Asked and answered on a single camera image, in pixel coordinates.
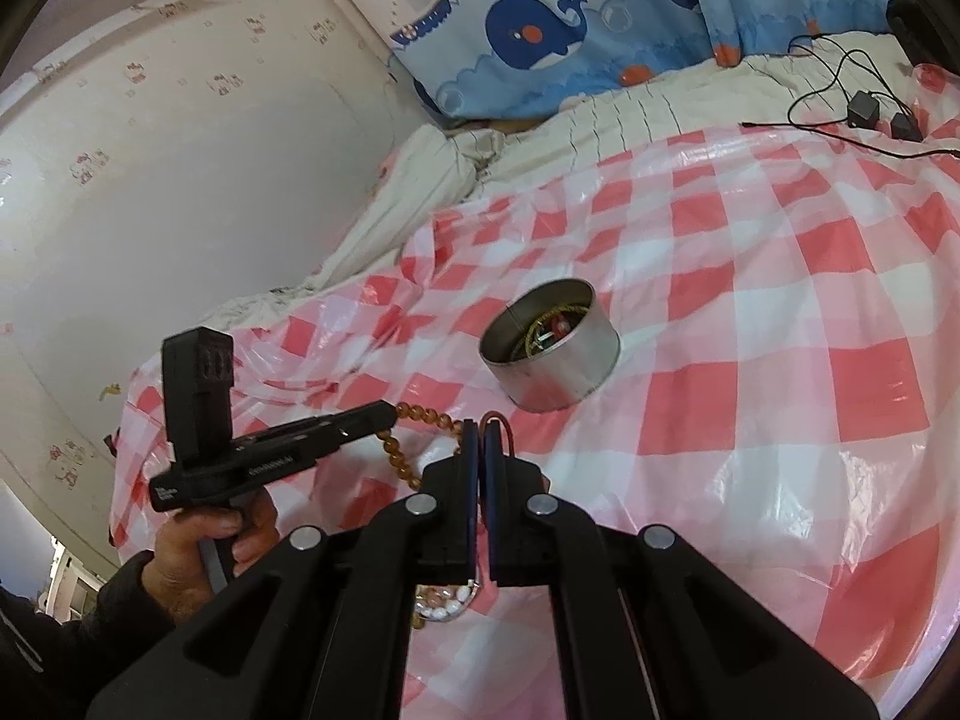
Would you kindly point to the black jacket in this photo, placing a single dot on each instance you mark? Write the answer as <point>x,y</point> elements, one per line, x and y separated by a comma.
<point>911,26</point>

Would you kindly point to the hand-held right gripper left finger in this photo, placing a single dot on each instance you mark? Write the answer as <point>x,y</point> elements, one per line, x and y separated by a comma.
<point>471,487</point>

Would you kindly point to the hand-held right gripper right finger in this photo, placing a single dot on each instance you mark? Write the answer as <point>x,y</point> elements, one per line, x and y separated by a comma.
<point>491,487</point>

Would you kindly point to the pink checked plastic sheet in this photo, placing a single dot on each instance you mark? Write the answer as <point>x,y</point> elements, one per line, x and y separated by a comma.
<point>750,315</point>

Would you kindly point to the round metal tin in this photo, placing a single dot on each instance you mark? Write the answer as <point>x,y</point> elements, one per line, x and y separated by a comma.
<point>562,379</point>

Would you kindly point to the white striped quilt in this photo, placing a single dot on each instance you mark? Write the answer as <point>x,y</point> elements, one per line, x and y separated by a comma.
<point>600,120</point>

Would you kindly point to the person's left forearm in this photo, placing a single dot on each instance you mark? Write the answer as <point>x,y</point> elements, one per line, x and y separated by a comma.
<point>75,637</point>

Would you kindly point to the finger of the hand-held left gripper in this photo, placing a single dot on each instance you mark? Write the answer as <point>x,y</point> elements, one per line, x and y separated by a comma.
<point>352,420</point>

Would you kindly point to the black power adapter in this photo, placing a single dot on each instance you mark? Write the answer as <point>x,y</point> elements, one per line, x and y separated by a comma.
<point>862,110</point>
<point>906,127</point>

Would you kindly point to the person's left hand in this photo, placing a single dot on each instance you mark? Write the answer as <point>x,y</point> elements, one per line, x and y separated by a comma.
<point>176,570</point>

